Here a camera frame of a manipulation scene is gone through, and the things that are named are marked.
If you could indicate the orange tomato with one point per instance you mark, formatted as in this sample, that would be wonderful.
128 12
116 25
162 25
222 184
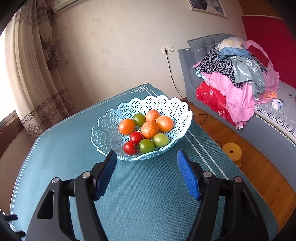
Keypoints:
126 126
164 123

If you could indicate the red floral blanket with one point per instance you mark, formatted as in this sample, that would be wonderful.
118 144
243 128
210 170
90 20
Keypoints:
208 95

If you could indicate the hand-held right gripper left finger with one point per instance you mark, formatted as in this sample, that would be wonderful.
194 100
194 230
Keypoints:
106 176

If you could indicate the light blue plastic basket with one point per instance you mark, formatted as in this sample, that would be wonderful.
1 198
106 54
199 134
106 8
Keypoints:
108 136

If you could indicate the pile of clothes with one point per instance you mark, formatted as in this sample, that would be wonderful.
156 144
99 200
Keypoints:
231 92

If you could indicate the curtain tieback tassel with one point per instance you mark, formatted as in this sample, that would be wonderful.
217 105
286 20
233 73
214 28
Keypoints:
52 51

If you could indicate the small red tomato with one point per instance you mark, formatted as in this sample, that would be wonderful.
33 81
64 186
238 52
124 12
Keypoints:
136 137
130 147

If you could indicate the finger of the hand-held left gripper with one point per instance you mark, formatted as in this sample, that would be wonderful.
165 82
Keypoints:
11 217
19 234

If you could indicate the white wall switch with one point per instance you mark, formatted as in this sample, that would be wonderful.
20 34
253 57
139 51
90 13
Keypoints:
64 27

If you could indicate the grey tufted cushion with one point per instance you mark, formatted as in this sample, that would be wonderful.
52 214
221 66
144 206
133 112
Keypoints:
203 42

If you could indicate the white air conditioner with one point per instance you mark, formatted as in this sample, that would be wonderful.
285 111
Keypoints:
62 3

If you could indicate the framed wall picture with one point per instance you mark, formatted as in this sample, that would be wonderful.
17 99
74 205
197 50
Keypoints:
208 7

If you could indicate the teal tablecloth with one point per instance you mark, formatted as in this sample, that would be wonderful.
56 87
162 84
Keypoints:
150 197

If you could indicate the grey patterned bed mat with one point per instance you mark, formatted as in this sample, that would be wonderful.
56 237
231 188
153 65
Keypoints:
277 118

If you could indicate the green tomato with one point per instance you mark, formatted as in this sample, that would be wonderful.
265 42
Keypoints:
160 140
139 119
146 145

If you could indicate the brown wooden window sill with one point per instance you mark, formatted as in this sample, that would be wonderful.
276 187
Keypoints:
9 136

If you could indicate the red wall panel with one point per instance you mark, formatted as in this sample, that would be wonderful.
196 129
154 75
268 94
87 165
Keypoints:
270 34

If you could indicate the cream white cloth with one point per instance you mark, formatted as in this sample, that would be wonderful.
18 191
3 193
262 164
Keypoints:
231 42

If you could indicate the grey sofa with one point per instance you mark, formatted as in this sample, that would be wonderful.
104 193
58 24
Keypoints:
272 139

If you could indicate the blue denim garment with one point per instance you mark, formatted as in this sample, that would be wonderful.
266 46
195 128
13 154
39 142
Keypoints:
231 53

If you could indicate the small white box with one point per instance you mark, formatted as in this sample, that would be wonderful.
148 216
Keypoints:
277 104

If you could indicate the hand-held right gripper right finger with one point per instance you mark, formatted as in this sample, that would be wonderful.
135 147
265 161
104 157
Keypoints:
189 176

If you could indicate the bright window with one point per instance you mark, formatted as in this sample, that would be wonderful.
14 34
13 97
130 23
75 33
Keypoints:
5 81

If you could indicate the small orange item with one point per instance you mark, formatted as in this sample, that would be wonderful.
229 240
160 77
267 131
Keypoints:
271 94

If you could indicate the beige patterned curtain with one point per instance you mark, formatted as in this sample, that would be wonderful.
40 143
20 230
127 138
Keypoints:
34 81

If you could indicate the orange tangerine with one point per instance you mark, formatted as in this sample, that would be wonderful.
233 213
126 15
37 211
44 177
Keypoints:
152 115
149 129

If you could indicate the yellow plastic stool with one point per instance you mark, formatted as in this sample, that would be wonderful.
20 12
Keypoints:
232 153

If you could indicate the dark red cloth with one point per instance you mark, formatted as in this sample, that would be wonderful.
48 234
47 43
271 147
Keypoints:
259 54

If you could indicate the white wall outlet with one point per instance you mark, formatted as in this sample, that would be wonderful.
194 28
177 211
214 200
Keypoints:
167 49

